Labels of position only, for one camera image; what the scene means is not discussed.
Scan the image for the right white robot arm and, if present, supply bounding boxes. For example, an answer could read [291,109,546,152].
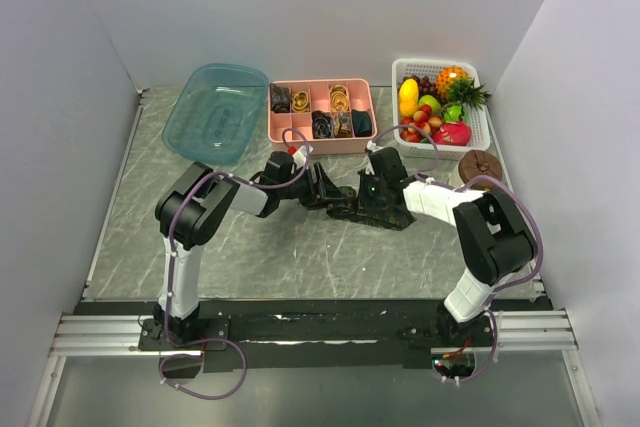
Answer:
[358,141,543,346]

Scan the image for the dark purple rolled tie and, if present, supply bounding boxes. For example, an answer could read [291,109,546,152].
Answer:
[311,111,333,139]

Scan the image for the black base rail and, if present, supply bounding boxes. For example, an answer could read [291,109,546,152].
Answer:
[74,296,551,376]

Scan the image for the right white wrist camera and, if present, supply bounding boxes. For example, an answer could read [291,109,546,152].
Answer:
[365,140,381,175]

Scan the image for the dark patterned necktie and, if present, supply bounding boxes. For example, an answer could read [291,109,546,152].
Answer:
[326,187,415,231]

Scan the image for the yellow mango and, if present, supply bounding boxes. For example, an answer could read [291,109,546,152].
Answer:
[398,78,419,117]

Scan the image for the purple cable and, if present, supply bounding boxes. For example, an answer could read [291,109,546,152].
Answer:
[167,126,314,343]
[367,124,545,388]

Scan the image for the orange pineapple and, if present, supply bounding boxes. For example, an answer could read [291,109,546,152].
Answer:
[436,66,491,108]

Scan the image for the white plastic fruit basket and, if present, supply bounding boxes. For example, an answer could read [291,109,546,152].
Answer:
[392,58,491,160]

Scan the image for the pink compartment organizer box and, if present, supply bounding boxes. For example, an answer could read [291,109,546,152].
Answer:
[267,78,378,155]

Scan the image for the green leafy vegetable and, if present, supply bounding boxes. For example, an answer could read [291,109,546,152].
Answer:
[442,102,467,123]

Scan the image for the aluminium frame rail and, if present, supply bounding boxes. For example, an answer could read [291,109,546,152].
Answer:
[49,311,578,357]

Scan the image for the pink dragon fruit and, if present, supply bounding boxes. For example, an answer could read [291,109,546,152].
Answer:
[432,121,472,147]

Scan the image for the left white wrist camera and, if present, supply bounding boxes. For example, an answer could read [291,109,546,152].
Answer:
[287,145,313,168]

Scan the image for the green apple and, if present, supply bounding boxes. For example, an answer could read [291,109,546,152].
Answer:
[418,95,442,115]

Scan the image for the yellow patterned rolled tie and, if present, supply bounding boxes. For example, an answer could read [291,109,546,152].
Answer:
[329,84,350,112]

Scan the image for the red cherry bunch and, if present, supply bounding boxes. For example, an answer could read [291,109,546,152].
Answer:
[400,104,443,143]

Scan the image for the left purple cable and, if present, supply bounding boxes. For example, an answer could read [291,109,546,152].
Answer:
[167,126,314,343]

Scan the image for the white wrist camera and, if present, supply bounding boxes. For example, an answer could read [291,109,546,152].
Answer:
[287,145,313,168]
[365,140,381,175]

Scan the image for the dark brown rolled tie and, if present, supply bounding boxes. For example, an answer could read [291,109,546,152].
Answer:
[269,83,292,114]

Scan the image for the orange blue rolled tie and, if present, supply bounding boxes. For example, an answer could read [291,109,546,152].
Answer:
[331,111,353,138]

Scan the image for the gold rolled tie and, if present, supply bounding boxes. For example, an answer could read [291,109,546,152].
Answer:
[291,91,311,113]

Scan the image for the teal transparent plastic bin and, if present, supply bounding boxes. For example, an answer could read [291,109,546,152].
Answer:
[162,63,269,165]

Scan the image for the dark purple grapes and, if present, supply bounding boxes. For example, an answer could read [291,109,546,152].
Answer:
[398,74,440,98]

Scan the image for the black rolled tie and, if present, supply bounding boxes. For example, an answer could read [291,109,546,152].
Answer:
[351,110,374,138]

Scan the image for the brown lidded white jar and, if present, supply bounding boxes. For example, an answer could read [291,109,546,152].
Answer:
[450,150,504,187]

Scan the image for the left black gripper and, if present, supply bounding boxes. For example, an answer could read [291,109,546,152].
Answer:
[279,163,346,210]

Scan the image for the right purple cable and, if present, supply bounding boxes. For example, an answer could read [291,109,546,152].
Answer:
[367,124,545,388]

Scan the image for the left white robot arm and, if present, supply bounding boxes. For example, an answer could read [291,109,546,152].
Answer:
[154,148,354,349]

